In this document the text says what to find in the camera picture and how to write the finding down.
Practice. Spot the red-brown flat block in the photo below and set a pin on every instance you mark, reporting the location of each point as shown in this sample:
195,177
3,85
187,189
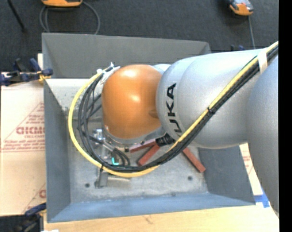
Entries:
149,155
194,161
144,146

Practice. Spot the black cylinder on white bracket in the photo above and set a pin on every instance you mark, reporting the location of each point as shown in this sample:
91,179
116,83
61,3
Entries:
164,140

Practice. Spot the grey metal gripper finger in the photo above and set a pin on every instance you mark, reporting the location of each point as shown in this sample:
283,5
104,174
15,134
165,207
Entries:
102,179

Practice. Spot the grey metal bin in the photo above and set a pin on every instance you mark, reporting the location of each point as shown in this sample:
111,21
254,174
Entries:
146,185

